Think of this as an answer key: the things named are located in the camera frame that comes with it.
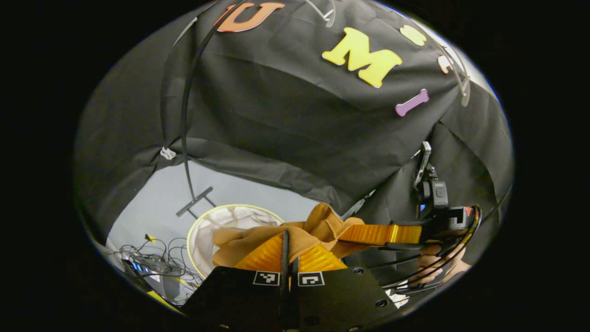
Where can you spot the brown jacket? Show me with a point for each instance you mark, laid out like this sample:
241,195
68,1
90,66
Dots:
276,237

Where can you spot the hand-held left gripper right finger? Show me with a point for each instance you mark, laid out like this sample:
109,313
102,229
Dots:
345,295

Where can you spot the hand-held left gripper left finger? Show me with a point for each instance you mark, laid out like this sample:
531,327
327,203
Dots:
230,299

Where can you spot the pale mesh laundry hamper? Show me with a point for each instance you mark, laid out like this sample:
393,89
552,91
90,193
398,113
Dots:
230,221

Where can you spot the black backdrop cloth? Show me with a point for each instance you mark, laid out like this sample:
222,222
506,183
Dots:
276,115

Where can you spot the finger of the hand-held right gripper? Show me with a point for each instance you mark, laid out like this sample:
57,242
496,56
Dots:
382,234

